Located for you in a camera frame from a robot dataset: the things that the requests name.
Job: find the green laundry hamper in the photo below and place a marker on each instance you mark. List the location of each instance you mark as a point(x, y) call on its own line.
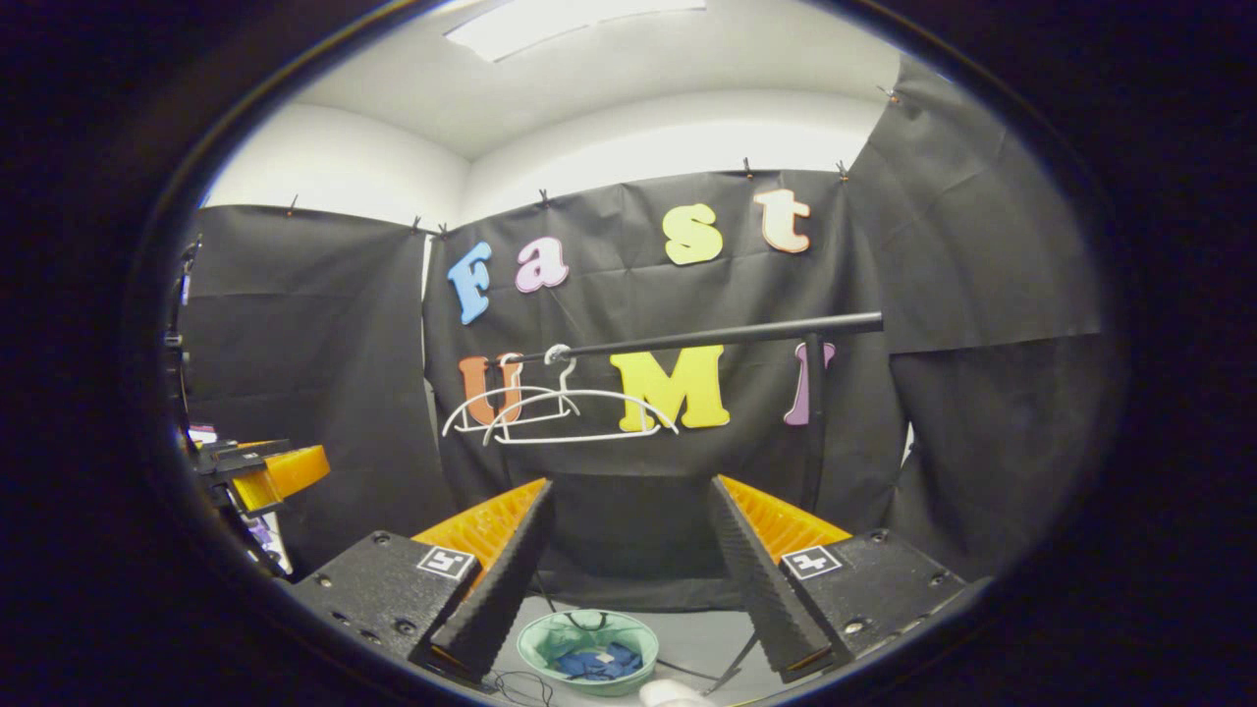
point(535, 638)

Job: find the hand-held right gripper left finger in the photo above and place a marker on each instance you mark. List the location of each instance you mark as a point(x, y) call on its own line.
point(501, 589)

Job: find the ceiling light panel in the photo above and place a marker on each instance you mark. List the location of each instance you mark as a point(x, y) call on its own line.
point(570, 25)

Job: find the black backdrop cloth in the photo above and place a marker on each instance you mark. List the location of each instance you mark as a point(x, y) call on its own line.
point(324, 334)

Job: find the black clothes rack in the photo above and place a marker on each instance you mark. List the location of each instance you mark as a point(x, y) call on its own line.
point(737, 334)

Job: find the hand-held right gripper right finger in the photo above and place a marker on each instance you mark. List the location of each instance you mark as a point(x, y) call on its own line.
point(761, 589)

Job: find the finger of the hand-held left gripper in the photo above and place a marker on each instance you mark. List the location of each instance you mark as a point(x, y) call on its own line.
point(295, 471)
point(236, 454)

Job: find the dark vertical stand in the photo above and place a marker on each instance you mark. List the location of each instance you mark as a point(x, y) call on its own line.
point(177, 353)

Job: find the white plastic clothes hanger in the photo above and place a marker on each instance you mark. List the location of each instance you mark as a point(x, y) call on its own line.
point(589, 439)
point(458, 412)

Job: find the row of black cloth clips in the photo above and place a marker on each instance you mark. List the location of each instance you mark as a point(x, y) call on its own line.
point(543, 198)

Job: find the blue jacket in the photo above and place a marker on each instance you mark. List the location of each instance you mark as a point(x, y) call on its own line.
point(599, 663)

